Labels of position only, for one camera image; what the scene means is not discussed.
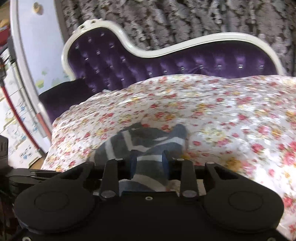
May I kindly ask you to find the grey white striped sweater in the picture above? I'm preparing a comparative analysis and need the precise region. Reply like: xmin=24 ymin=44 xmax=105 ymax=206
xmin=87 ymin=123 xmax=188 ymax=192

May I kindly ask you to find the grey damask curtain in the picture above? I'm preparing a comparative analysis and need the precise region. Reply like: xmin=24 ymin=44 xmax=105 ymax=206
xmin=61 ymin=0 xmax=295 ymax=76

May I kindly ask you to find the white cabinet with stickers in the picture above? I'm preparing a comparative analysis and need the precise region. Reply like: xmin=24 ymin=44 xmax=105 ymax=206
xmin=0 ymin=0 xmax=71 ymax=170

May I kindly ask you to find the floral bed sheet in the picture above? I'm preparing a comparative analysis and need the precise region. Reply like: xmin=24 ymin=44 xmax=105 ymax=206
xmin=42 ymin=74 xmax=295 ymax=240

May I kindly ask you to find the purple tufted headboard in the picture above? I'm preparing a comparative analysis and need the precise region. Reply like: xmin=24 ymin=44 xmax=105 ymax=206
xmin=39 ymin=19 xmax=285 ymax=122

